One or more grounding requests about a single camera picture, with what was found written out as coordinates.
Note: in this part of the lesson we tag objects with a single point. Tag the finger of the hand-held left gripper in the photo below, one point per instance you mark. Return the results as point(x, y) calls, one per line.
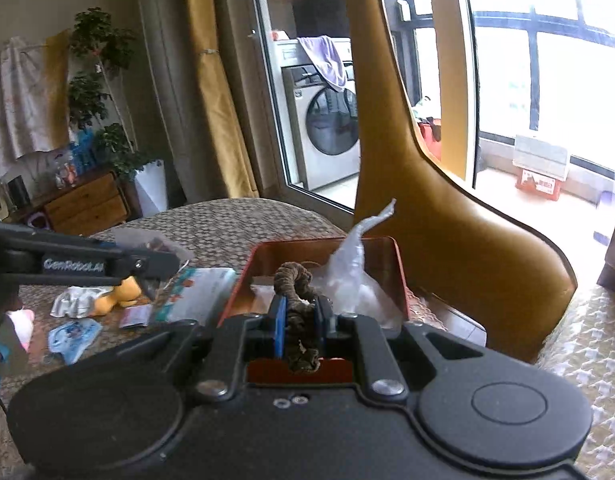
point(112, 246)
point(157, 264)

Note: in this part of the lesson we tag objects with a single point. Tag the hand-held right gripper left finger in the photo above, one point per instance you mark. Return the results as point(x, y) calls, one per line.
point(281, 330)

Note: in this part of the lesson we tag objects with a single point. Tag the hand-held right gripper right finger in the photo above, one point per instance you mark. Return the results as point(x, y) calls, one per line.
point(323, 330)

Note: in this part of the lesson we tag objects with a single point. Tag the red tin box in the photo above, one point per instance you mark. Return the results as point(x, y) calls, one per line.
point(332, 371)

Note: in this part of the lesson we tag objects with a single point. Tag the clear plastic bag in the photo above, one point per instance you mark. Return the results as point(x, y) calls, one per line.
point(355, 265)

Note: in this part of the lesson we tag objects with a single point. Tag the white crumpled cloth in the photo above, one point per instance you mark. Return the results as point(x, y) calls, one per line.
point(74, 300)

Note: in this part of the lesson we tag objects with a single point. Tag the wooden drawer cabinet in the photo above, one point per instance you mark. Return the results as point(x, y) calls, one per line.
point(87, 205)

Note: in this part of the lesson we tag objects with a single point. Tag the orange plush toy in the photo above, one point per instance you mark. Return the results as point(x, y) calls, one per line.
point(119, 295)

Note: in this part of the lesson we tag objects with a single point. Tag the purple kettlebell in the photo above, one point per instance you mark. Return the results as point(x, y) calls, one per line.
point(37, 220)

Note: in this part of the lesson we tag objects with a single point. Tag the tissue pack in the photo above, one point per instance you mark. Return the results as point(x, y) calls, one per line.
point(202, 292)

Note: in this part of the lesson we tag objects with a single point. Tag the small pink packet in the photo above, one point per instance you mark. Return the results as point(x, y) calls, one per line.
point(135, 317)

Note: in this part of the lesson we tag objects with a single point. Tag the white planter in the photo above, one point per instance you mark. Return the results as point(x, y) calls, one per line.
point(150, 190)

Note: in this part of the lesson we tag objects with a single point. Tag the patterned brown tablecloth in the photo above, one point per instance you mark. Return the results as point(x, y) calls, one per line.
point(212, 220)

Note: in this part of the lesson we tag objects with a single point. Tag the blue white snack packet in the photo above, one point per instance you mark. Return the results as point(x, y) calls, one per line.
point(74, 337)

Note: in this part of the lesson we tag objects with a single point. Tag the white bunny plush toy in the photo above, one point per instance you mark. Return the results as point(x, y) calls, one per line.
point(19, 327)

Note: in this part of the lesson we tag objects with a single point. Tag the black speaker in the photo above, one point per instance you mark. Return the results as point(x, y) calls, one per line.
point(18, 191)

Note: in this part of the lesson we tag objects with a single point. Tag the toy blister pack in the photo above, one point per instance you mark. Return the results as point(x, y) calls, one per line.
point(62, 170)

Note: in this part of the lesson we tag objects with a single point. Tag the blue plastic toy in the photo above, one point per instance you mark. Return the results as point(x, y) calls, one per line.
point(82, 150)

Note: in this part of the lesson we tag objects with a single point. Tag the white shell-shaped ornament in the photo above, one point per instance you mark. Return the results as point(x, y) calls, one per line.
point(34, 160)

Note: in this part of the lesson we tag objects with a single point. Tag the yellow giraffe statue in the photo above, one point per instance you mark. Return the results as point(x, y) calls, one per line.
point(437, 240)

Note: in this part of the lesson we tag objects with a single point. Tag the yellow draped cloth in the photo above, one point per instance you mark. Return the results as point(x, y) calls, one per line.
point(57, 85)

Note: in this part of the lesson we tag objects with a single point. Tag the floral draped cloth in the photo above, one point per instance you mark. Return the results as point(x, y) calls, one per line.
point(17, 100)

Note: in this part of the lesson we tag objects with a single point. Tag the tall standing air conditioner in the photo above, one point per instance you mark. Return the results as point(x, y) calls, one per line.
point(172, 85)

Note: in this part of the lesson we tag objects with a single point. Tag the yellow curtain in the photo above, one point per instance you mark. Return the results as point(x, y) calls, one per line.
point(217, 100)

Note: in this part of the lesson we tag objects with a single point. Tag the white washing machine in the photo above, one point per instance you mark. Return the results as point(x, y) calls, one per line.
point(300, 125)

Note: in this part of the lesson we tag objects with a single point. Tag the green potted plant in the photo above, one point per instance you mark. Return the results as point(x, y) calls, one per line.
point(99, 35)

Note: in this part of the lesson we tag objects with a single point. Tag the red storage box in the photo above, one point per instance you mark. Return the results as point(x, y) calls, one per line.
point(430, 135)

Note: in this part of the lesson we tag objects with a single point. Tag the red crate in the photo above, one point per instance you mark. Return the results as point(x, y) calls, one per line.
point(537, 187)

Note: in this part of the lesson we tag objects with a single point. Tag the purple towel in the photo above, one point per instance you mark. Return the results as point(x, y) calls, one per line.
point(325, 60)

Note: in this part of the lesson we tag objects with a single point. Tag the white box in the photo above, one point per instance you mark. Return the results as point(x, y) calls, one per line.
point(540, 155)

